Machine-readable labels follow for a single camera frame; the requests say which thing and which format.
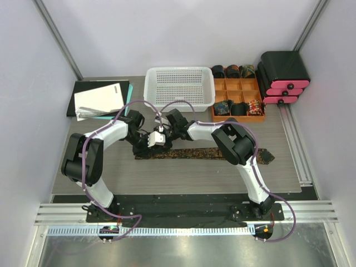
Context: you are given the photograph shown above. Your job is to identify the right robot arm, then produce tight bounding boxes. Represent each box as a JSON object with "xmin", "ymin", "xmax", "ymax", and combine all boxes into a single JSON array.
[{"xmin": 166, "ymin": 109, "xmax": 275, "ymax": 220}]

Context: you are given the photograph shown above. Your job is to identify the rolled red patterned tie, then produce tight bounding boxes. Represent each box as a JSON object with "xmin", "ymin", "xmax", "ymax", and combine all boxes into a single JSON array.
[{"xmin": 247, "ymin": 100, "xmax": 265, "ymax": 116}]

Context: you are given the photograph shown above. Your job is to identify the white plastic basket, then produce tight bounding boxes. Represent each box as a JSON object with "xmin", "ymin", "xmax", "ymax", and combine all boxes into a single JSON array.
[{"xmin": 144, "ymin": 67, "xmax": 215, "ymax": 112}]

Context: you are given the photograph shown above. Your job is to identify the black pink drawer unit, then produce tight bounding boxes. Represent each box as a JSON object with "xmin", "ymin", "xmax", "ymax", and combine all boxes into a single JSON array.
[{"xmin": 256, "ymin": 51, "xmax": 310, "ymax": 105}]

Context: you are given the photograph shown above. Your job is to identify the rolled orange-black tie back-middle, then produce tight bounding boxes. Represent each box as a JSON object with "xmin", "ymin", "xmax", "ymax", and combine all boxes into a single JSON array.
[{"xmin": 225, "ymin": 65, "xmax": 240, "ymax": 78}]

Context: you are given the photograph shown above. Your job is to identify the rolled green tie back-right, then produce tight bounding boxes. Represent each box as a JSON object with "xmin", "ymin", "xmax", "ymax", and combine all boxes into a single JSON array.
[{"xmin": 239, "ymin": 65, "xmax": 255, "ymax": 78}]

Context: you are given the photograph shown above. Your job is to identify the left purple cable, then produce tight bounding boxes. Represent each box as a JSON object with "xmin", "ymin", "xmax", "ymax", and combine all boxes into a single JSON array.
[{"xmin": 82, "ymin": 100, "xmax": 165, "ymax": 255}]

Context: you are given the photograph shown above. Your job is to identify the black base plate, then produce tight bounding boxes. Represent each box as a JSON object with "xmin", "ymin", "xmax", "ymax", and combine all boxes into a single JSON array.
[{"xmin": 82, "ymin": 194, "xmax": 285, "ymax": 229}]

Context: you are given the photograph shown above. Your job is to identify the white slotted cable duct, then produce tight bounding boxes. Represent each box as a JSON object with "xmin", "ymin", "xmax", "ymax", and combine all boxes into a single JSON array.
[{"xmin": 47, "ymin": 225, "xmax": 255, "ymax": 237}]

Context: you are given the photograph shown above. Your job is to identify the teal folder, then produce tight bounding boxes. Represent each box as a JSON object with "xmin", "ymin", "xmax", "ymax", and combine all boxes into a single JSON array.
[{"xmin": 95, "ymin": 84, "xmax": 134, "ymax": 120}]

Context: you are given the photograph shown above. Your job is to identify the black folder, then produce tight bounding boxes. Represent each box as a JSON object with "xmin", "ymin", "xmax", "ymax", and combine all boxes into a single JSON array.
[{"xmin": 66, "ymin": 80, "xmax": 130, "ymax": 117}]

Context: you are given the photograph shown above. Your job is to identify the rolled black tie back-left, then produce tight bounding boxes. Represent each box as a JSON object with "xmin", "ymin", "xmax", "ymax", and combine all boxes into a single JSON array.
[{"xmin": 211, "ymin": 65, "xmax": 225, "ymax": 79}]

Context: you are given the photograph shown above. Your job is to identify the rolled blue floral tie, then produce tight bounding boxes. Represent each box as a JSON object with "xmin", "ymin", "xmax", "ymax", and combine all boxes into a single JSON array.
[{"xmin": 213, "ymin": 100, "xmax": 234, "ymax": 116}]

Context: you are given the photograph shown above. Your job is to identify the rolled plain black tie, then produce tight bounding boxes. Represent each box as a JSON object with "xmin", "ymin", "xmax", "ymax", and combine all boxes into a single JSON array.
[{"xmin": 230, "ymin": 102, "xmax": 249, "ymax": 116}]

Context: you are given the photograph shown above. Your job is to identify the orange compartment tray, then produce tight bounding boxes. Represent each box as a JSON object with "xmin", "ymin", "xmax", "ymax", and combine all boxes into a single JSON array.
[{"xmin": 211, "ymin": 78, "xmax": 266, "ymax": 123}]

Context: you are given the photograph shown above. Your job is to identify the white notebook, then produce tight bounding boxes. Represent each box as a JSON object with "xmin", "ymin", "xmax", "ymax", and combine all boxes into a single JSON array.
[{"xmin": 74, "ymin": 83, "xmax": 125, "ymax": 113}]

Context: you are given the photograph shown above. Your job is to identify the black key-pattern tie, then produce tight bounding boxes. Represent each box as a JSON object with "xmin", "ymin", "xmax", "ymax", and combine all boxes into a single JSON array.
[{"xmin": 135, "ymin": 147, "xmax": 275, "ymax": 165}]

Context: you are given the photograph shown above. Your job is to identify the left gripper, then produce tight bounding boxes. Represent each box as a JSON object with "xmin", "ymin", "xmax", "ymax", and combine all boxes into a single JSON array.
[{"xmin": 124, "ymin": 132, "xmax": 155, "ymax": 159}]

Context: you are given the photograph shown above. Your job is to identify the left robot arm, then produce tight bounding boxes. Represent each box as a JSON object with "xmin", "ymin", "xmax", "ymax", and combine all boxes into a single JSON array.
[{"xmin": 61, "ymin": 110, "xmax": 149, "ymax": 222}]

